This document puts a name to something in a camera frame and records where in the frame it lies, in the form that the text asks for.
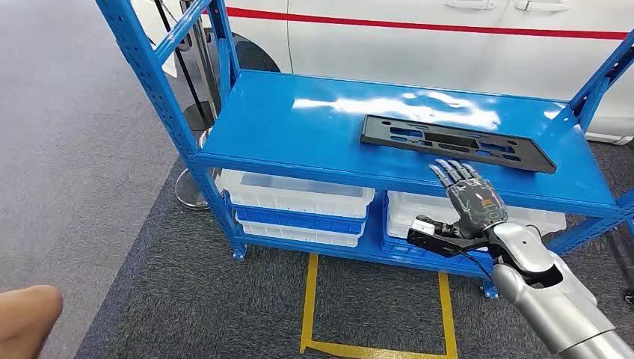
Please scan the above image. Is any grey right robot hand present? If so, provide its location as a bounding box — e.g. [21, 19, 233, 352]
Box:
[428, 159, 510, 240]

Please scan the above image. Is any black plastic panel part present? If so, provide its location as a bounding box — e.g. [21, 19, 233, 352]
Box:
[360, 114, 558, 175]

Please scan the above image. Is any white car with red stripe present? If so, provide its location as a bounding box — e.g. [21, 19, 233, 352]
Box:
[131, 0, 634, 146]

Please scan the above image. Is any yellow floor tape square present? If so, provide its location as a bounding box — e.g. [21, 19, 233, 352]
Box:
[299, 254, 459, 359]

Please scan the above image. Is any person's leg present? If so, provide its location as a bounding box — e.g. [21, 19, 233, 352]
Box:
[0, 285, 64, 359]

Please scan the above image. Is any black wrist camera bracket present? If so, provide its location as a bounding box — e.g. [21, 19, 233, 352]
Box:
[407, 225, 492, 260]

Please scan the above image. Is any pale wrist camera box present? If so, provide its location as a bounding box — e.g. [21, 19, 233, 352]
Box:
[409, 218, 437, 237]

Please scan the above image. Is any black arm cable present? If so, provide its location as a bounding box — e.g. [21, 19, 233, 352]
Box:
[459, 249, 496, 284]

